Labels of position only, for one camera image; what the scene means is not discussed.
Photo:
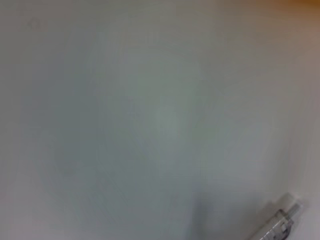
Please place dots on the silver ballpoint pen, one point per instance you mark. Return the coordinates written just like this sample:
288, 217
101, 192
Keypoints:
282, 220

